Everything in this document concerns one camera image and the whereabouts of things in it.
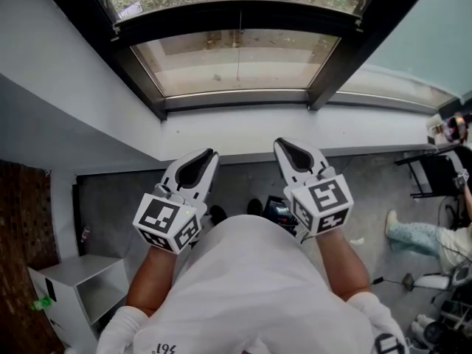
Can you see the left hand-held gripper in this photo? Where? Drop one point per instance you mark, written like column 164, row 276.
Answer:
column 158, row 216

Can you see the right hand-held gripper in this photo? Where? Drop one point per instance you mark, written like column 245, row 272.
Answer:
column 328, row 197

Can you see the person's right forearm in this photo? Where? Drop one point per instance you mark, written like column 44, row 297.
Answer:
column 343, row 267

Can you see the person's left forearm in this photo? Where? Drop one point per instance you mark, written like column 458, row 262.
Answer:
column 151, row 282

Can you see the person's left black shoe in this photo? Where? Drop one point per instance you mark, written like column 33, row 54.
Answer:
column 217, row 213

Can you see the person's black shoe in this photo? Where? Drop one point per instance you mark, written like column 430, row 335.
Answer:
column 217, row 213
column 254, row 205

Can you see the small black screen device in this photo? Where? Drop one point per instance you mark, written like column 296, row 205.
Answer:
column 276, row 212

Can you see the white windowsill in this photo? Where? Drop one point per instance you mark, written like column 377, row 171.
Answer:
column 258, row 135

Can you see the person's right black shoe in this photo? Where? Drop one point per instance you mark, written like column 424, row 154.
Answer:
column 254, row 205

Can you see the clear low window pane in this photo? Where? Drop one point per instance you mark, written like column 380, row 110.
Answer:
column 273, row 68

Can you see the person's white t-shirt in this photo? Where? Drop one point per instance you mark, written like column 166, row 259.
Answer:
column 243, row 290

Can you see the black folding chair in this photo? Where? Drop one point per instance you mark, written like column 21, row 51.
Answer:
column 439, row 175

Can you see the small white container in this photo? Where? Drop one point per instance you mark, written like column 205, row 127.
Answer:
column 438, row 127

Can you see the white open cabinet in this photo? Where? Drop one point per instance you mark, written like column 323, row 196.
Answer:
column 73, row 275

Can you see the red and black object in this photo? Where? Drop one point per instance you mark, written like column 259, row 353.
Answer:
column 457, row 127

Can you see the white and grey appliance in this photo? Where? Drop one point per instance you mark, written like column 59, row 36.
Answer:
column 435, row 280

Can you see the frosted fixed window pane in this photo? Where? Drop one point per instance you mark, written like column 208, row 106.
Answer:
column 424, row 42

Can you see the small green object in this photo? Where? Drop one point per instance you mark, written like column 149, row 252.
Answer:
column 41, row 304

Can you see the black window frame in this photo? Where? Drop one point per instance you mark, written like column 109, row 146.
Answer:
column 140, row 72

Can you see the brown perforated wall panel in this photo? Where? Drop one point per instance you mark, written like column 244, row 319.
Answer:
column 26, row 227

